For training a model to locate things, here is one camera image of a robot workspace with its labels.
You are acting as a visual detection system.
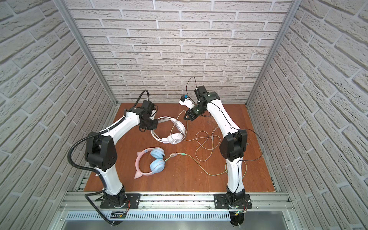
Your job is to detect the white over-ear headphones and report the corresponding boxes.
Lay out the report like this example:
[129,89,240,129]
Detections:
[150,116,186,145]

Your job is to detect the white headphone cable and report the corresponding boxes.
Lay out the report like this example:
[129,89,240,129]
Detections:
[169,109,223,162]

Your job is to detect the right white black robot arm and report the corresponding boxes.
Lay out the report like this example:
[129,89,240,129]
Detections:
[179,86,248,207]

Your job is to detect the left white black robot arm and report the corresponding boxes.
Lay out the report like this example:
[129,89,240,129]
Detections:
[85,100,158,207]

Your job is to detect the pink blue cat-ear headphones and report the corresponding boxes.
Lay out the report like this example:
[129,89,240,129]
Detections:
[134,147,166,179]

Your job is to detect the white perforated vent strip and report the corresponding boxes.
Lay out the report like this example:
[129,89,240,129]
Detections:
[65,211,230,221]

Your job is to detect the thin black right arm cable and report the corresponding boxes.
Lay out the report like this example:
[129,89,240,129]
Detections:
[185,76,264,162]

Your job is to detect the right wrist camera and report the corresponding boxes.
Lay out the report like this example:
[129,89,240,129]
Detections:
[179,95,195,109]

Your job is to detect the green headphone cable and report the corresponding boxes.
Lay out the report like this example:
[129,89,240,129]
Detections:
[164,152,248,180]

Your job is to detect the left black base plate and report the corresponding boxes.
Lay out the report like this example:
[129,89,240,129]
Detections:
[100,193,141,209]

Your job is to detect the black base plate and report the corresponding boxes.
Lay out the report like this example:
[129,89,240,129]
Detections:
[100,193,141,209]
[214,193,253,209]

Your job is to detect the aluminium mounting rail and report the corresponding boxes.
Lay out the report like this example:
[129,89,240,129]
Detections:
[58,191,295,212]

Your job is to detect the black corrugated cable conduit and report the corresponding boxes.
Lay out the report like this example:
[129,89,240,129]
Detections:
[67,90,150,226]

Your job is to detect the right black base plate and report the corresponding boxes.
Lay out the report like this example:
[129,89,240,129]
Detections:
[214,193,253,209]

